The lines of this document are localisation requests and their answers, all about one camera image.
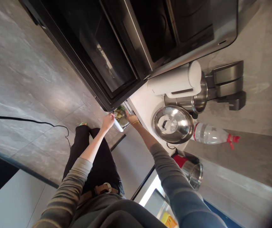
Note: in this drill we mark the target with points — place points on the person's right hand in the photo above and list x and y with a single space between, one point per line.
132 118

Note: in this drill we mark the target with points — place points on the person's left hand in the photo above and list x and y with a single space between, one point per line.
107 122

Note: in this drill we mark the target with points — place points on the person's left fingers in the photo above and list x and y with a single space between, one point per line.
111 115

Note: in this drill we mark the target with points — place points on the glass bowl of vegetable scraps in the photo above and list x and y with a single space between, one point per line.
121 116

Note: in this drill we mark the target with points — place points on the person's legs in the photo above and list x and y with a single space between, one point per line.
95 152

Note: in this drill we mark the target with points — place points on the stainless steel pot lid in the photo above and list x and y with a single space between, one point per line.
172 124

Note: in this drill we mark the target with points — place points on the white electric kettle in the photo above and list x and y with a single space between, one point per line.
174 80

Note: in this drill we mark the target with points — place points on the black and silver oven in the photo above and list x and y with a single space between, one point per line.
117 47

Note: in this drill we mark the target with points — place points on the red and steel kettle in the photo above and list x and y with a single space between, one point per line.
190 168

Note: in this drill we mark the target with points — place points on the clear plastic bottle red cap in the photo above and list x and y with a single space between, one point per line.
209 134

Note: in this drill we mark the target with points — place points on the silver cabinet drawer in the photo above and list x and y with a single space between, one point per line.
152 197

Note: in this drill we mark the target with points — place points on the person's body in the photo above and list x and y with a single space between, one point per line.
117 211

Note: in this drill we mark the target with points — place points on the yellow packet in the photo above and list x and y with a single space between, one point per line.
169 219

